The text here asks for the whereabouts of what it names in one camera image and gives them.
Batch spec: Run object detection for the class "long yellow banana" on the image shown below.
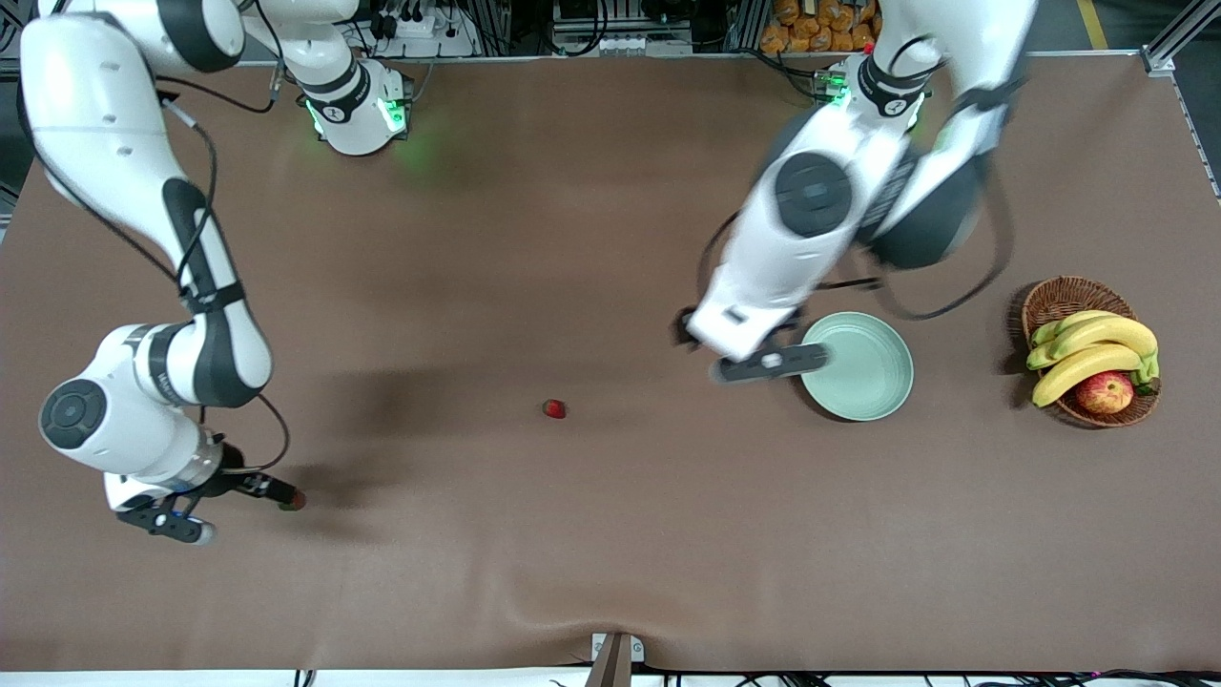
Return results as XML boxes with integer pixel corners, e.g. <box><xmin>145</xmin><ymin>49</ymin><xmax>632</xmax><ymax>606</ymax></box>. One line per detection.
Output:
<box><xmin>1026</xmin><ymin>316</ymin><xmax>1160</xmax><ymax>385</ymax></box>
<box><xmin>1031</xmin><ymin>343</ymin><xmax>1146</xmax><ymax>408</ymax></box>

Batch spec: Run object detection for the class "greenish yellow banana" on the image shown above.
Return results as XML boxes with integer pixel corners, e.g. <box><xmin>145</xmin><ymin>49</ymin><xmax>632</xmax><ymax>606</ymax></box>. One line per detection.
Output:
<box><xmin>1029</xmin><ymin>310</ymin><xmax>1119</xmax><ymax>347</ymax></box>

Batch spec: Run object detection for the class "orange bread rolls pile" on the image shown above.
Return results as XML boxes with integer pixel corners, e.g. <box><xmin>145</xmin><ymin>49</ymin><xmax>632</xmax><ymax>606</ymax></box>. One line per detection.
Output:
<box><xmin>760</xmin><ymin>0</ymin><xmax>883</xmax><ymax>54</ymax></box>

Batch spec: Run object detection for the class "black electronics box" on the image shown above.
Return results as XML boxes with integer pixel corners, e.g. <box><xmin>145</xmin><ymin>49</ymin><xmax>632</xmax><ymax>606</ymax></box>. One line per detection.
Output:
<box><xmin>553</xmin><ymin>0</ymin><xmax>745</xmax><ymax>44</ymax></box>

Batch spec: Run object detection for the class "brown table mat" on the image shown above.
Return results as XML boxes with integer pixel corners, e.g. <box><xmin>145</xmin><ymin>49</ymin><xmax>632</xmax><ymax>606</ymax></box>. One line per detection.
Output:
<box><xmin>0</xmin><ymin>52</ymin><xmax>1221</xmax><ymax>674</ymax></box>

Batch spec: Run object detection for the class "aluminium frame profile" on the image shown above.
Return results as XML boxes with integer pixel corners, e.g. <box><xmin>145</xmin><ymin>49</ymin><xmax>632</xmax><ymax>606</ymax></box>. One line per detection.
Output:
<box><xmin>1142</xmin><ymin>0</ymin><xmax>1221</xmax><ymax>77</ymax></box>

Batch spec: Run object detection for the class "red yellow apple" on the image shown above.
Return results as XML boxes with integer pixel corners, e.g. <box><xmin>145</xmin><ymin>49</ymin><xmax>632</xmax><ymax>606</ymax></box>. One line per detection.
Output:
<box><xmin>1075</xmin><ymin>371</ymin><xmax>1135</xmax><ymax>415</ymax></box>

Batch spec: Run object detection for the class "brown wicker basket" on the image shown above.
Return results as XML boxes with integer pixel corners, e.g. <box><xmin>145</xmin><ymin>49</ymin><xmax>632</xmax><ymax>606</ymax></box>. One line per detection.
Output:
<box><xmin>1021</xmin><ymin>276</ymin><xmax>1162</xmax><ymax>428</ymax></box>

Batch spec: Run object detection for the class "white power strip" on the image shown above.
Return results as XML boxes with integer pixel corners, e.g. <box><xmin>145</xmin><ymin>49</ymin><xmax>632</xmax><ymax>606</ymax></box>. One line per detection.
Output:
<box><xmin>367</xmin><ymin>8</ymin><xmax>478</xmax><ymax>58</ymax></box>

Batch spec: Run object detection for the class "pale green round plate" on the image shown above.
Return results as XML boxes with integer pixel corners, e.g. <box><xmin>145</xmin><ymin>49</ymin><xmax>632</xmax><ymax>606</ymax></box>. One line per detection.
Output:
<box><xmin>799</xmin><ymin>312</ymin><xmax>915</xmax><ymax>422</ymax></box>

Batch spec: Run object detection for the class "white terminal block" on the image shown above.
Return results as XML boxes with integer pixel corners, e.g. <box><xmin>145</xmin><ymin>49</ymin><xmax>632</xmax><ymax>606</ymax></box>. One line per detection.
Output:
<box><xmin>601</xmin><ymin>35</ymin><xmax>693</xmax><ymax>54</ymax></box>

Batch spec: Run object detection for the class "brown wooden bar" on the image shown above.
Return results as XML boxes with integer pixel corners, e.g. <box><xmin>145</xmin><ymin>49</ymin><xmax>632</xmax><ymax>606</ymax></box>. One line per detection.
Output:
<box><xmin>584</xmin><ymin>634</ymin><xmax>633</xmax><ymax>687</ymax></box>

